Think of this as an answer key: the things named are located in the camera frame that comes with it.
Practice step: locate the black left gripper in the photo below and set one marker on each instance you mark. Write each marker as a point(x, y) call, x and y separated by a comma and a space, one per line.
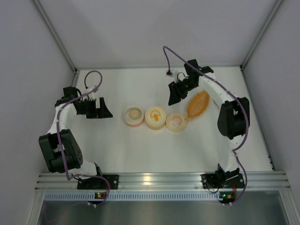
point(91, 108)

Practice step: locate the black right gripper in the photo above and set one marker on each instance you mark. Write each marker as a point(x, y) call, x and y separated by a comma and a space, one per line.
point(181, 88)

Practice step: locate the cream lid with pink handle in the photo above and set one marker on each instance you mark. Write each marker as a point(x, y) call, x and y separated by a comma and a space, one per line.
point(176, 122)

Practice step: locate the cream lid with orange handle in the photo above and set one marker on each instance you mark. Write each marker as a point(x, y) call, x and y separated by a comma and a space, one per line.
point(155, 115)

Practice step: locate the white steamed bun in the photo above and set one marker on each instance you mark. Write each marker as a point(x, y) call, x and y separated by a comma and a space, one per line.
point(134, 114)

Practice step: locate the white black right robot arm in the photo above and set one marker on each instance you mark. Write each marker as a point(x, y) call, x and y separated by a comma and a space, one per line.
point(233, 120)

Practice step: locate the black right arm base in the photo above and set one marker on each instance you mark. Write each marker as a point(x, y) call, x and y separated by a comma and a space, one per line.
point(211, 181)

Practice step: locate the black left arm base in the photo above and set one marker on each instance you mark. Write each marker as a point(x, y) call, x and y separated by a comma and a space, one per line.
point(94, 183)

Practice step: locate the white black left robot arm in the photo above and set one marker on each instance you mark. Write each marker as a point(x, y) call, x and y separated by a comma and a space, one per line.
point(59, 147)

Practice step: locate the fish-shaped woven bamboo tray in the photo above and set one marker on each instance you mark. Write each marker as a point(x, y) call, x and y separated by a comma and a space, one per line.
point(197, 105)

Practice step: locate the pink-based bowl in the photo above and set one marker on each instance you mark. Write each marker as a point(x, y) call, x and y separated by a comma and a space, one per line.
point(130, 122)

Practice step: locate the orange-based bowl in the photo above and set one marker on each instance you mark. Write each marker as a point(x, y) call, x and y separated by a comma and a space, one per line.
point(155, 126)

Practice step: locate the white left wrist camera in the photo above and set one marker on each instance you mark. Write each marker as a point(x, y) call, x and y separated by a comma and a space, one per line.
point(90, 92)

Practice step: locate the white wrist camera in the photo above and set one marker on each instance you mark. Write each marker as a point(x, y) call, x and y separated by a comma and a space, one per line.
point(90, 92)
point(172, 73)

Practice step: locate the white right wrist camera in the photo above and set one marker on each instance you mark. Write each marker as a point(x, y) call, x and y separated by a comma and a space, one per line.
point(172, 73)

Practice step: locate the slotted grey cable duct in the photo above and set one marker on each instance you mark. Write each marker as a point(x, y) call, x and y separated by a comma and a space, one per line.
point(133, 196)

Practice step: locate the aluminium mounting rail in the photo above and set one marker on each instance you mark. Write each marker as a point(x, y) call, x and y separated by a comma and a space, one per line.
point(183, 181)

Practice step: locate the left aluminium frame post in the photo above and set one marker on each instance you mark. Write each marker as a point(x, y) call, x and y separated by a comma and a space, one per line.
point(54, 34)

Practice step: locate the aluminium frame post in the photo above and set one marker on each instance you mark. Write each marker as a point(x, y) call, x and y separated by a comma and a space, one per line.
point(54, 34)
point(262, 31)

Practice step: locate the right aluminium frame post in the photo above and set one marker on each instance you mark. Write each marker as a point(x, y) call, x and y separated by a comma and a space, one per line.
point(262, 31)

